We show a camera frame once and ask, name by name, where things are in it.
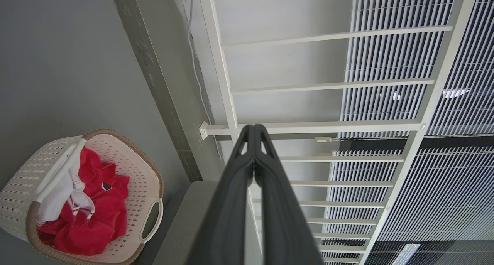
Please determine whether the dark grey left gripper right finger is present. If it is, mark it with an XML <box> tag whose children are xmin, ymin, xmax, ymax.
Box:
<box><xmin>253</xmin><ymin>124</ymin><xmax>325</xmax><ymax>265</ymax></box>

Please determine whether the white garment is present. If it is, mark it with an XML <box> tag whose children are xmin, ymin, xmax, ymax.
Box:
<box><xmin>36</xmin><ymin>157</ymin><xmax>96</xmax><ymax>225</ymax></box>

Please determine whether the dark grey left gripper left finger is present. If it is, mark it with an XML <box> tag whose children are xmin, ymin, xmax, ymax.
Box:
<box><xmin>187</xmin><ymin>124</ymin><xmax>255</xmax><ymax>265</ymax></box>

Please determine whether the white perforated laundry basket brown rim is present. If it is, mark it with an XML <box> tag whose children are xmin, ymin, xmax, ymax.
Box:
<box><xmin>0</xmin><ymin>129</ymin><xmax>164</xmax><ymax>265</ymax></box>

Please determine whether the grey concrete skirting strip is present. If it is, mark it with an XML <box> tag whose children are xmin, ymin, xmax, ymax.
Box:
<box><xmin>108</xmin><ymin>0</ymin><xmax>203</xmax><ymax>183</ymax></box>

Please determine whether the red garment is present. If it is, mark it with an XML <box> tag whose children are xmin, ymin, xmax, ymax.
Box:
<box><xmin>37</xmin><ymin>147</ymin><xmax>130</xmax><ymax>256</ymax></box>

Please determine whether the white metal railing frame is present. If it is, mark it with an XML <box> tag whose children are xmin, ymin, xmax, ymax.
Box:
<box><xmin>197</xmin><ymin>0</ymin><xmax>479</xmax><ymax>265</ymax></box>

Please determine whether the thin white wall cable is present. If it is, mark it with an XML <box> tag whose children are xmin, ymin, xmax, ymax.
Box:
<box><xmin>187</xmin><ymin>0</ymin><xmax>223</xmax><ymax>161</ymax></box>

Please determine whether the white slatted window blind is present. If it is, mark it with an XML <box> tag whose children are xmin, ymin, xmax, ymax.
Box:
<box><xmin>320</xmin><ymin>0</ymin><xmax>494</xmax><ymax>265</ymax></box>

